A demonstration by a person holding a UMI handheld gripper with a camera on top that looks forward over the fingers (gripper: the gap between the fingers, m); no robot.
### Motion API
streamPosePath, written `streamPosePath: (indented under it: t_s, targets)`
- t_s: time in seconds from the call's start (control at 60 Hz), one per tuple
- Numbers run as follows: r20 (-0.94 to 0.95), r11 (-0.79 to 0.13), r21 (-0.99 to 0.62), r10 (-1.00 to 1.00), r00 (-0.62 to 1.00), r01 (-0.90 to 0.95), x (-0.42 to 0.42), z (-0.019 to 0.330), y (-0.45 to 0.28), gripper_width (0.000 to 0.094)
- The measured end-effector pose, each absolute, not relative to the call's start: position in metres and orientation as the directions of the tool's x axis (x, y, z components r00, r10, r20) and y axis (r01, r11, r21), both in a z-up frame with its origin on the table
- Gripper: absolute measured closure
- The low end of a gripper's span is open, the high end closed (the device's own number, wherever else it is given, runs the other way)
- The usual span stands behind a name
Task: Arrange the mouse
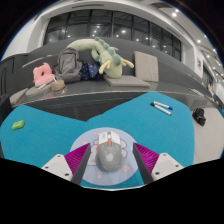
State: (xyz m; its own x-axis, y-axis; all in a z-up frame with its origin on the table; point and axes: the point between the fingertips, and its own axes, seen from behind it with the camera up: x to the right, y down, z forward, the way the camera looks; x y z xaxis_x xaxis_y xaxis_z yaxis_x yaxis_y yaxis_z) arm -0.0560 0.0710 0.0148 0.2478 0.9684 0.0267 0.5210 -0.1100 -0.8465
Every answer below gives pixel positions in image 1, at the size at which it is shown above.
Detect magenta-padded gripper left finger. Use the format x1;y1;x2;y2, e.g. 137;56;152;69
41;143;92;186

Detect round light blue mouse pad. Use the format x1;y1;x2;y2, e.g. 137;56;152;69
69;127;143;187

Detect black bag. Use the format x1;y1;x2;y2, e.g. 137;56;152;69
192;107;207;127

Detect flat grey seat cushion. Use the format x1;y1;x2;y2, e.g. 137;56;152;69
103;74;151;89
25;83;54;98
9;87;29;106

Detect upright grey cushion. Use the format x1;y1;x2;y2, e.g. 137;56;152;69
133;50;160;83

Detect grey computer mouse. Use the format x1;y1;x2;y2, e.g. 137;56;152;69
94;130;123;173

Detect ceiling lights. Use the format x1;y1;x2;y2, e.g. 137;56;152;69
169;8;221;64

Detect pink plush cushion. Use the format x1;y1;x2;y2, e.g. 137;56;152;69
32;62;55;88

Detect grey backpack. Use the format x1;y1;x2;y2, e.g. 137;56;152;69
53;47;84;84

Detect small green case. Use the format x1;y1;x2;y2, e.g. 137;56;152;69
11;119;26;131

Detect dark glass window wall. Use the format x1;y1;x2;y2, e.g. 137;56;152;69
43;9;183;62

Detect small tan woven basket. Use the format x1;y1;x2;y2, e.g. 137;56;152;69
50;79;66;92

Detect green dragon plush toy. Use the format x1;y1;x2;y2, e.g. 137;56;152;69
65;36;135;80

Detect white marker with dark cap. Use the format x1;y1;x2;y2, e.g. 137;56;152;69
149;102;173;117

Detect white marker with blue cap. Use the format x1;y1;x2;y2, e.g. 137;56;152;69
153;100;174;111

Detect dark blue patterned bag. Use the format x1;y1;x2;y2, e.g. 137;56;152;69
79;61;103;81

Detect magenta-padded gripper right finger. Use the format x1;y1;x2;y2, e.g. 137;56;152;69
132;142;184;186

